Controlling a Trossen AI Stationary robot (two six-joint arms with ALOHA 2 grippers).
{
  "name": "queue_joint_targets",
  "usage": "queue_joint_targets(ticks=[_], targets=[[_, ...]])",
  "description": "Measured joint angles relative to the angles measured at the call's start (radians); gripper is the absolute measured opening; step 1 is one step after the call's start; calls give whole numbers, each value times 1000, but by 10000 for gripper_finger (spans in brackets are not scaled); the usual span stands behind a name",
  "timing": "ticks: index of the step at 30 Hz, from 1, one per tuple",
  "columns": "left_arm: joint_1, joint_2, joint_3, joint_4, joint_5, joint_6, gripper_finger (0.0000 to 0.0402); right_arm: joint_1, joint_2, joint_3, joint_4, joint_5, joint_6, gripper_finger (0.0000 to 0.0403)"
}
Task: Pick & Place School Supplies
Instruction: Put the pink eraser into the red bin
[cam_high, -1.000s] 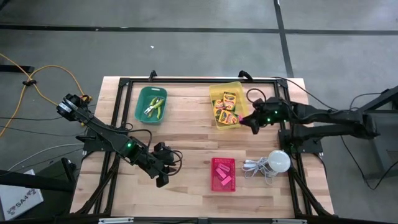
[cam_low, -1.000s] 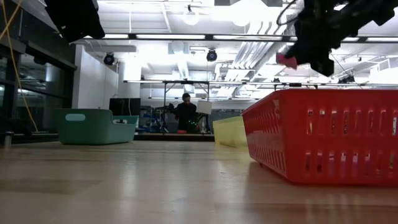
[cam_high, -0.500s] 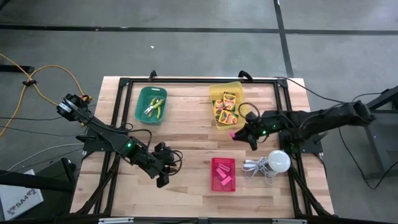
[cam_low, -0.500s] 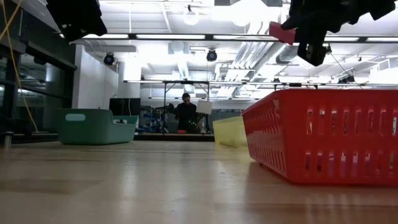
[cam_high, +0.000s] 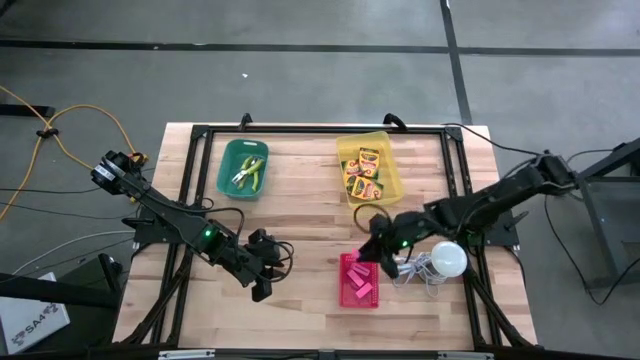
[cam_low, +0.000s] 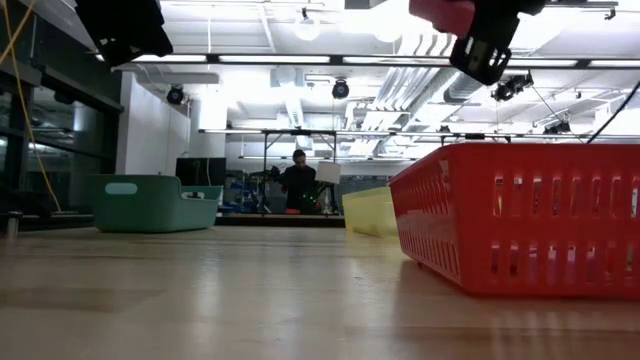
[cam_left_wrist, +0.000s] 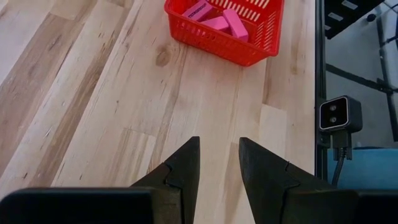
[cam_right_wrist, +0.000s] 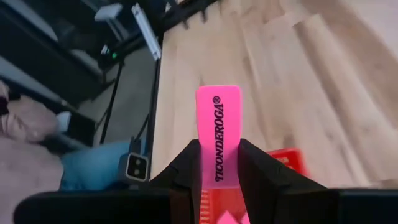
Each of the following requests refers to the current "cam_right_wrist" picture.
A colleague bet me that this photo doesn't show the pink eraser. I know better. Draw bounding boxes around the pink eraser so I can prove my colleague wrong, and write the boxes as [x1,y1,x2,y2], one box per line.
[216,210,251,224]
[195,84,243,190]

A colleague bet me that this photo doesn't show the silver metal bracket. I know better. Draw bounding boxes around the silver metal bracket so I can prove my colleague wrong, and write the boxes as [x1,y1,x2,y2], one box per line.
[131,2,162,62]

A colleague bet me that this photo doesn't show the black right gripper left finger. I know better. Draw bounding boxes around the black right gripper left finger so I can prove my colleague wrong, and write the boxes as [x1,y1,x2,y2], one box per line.
[149,139,203,224]

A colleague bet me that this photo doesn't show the small grey camera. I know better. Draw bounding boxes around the small grey camera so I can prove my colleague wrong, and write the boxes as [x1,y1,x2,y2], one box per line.
[118,151,150,184]

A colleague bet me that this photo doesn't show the person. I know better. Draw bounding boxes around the person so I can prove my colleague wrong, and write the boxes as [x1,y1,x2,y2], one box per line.
[0,79,133,224]

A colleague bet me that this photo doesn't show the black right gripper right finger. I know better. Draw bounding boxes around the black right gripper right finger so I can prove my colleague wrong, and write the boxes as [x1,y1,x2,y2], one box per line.
[238,138,340,224]

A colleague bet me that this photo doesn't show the black floor cable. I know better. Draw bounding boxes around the black floor cable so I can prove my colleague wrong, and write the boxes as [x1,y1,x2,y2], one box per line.
[98,60,125,146]

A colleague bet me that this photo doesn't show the white printed box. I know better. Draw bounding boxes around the white printed box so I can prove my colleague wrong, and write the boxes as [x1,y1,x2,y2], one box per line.
[94,2,124,22]

